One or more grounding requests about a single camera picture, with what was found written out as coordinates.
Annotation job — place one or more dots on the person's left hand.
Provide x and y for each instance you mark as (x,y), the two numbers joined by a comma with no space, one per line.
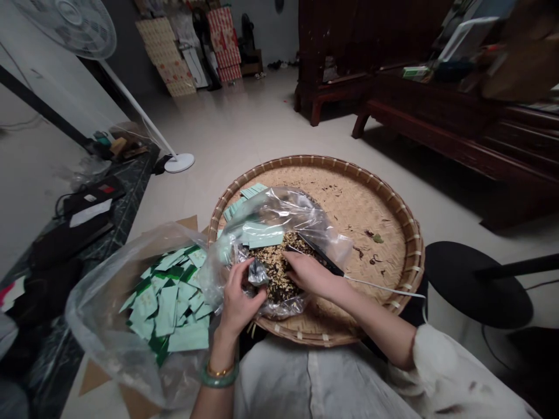
(236,305)

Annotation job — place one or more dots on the person's right hand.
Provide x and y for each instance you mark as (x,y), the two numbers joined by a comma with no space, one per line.
(319,279)

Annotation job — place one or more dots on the small silver packet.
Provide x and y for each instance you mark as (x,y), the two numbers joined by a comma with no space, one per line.
(257,272)

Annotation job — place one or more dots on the black scissors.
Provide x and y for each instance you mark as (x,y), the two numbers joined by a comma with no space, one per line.
(321,255)

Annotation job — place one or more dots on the heap of grain tea mix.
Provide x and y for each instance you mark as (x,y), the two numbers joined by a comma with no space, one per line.
(270,255)

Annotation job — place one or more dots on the heap of green empty packets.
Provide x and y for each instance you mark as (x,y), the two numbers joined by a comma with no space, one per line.
(174,305)

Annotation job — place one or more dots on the green leaf scrap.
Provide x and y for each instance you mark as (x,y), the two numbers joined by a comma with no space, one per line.
(377,238)

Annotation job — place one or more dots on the pile of pale green sachets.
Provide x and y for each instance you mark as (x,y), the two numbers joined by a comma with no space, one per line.
(255,233)

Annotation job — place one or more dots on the clear plastic bag of tea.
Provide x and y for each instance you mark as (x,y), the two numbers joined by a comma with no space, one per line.
(288,209)

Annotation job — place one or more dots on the round woven bamboo tray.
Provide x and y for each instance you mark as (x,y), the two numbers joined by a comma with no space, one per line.
(371,209)

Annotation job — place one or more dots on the person's body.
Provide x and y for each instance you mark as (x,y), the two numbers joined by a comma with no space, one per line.
(314,384)

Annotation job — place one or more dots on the large clear plastic bag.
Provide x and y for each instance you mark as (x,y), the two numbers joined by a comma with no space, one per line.
(100,305)

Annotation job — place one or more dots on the black round stool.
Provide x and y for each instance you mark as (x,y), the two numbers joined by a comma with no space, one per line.
(471,279)

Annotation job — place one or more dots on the dark marble ledge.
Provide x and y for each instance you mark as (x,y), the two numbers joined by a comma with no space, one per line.
(126,187)

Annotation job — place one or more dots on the white paper sheet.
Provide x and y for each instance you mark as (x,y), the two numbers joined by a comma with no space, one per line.
(89,214)

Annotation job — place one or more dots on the black flat case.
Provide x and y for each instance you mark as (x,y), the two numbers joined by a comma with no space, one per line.
(94,192)

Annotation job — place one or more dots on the dark wooden bench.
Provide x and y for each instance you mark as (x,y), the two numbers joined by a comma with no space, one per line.
(458,122)

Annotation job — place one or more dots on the green white box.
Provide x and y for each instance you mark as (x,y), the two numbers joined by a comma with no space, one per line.
(415,72)

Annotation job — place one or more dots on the dark wooden cabinet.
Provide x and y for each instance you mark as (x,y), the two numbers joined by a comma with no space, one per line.
(349,43)

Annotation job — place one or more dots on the stack of patterned cartons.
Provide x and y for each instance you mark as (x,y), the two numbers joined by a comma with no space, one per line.
(174,56)

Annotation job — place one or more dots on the brown cardboard box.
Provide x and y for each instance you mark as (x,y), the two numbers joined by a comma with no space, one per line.
(524,52)

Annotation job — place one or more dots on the white standing fan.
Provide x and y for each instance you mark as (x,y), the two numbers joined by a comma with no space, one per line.
(87,30)

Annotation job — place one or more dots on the white frame stand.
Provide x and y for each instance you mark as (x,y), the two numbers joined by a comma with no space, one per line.
(463,35)

